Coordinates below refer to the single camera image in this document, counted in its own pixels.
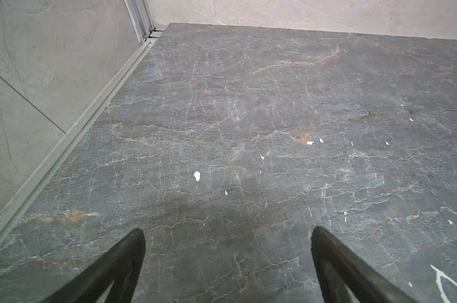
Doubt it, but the aluminium frame rail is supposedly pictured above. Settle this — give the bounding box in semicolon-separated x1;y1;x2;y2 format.
0;1;156;244

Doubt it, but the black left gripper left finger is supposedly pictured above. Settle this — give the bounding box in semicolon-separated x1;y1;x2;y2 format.
43;228;146;302

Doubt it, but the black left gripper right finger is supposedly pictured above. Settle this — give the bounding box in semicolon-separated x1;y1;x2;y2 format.
311;226;415;302

